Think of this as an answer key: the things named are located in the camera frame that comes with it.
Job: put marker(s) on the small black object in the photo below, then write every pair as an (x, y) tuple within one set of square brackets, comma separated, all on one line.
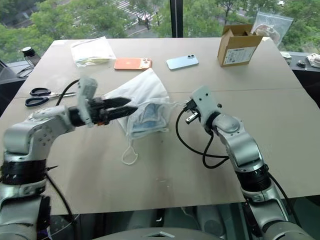
[(302, 63)]

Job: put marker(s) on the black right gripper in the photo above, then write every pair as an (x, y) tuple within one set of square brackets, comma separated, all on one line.
[(195, 111)]

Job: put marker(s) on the crumpled white cloth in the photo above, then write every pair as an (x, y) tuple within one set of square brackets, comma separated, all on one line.
[(314, 60)]

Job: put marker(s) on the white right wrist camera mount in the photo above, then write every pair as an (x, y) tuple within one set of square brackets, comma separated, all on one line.
[(203, 100)]

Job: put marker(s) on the dark window frame post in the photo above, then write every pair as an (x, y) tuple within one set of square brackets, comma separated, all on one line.
[(176, 18)]

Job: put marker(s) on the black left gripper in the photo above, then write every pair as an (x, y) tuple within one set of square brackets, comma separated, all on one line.
[(98, 112)]

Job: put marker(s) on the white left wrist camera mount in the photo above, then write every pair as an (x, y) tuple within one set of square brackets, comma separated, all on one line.
[(86, 87)]

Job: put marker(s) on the open brown cardboard box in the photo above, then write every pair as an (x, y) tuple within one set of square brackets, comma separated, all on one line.
[(236, 50)]

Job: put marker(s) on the clear bag of face masks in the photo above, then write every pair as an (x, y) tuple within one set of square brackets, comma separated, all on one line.
[(147, 85)]

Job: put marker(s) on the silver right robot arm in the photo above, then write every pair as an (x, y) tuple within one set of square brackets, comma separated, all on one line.
[(240, 145)]

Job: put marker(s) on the clear plastic bag with papers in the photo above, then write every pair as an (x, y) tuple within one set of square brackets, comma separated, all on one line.
[(92, 50)]

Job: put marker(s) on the small white packet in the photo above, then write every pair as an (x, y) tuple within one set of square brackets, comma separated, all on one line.
[(286, 57)]

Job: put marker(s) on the clear zip bag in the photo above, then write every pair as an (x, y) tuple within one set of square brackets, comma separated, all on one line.
[(280, 25)]

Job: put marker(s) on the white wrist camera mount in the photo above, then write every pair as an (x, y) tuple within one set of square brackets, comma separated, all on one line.
[(86, 87), (203, 100)]

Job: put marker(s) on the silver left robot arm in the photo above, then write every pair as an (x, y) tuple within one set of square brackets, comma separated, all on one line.
[(22, 135)]

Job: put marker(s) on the black round device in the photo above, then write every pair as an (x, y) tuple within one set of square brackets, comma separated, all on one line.
[(29, 53)]

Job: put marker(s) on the light blue smartphone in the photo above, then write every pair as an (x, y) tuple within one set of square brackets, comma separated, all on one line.
[(181, 62)]

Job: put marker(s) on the orange smartphone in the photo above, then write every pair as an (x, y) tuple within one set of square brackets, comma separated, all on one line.
[(128, 63)]

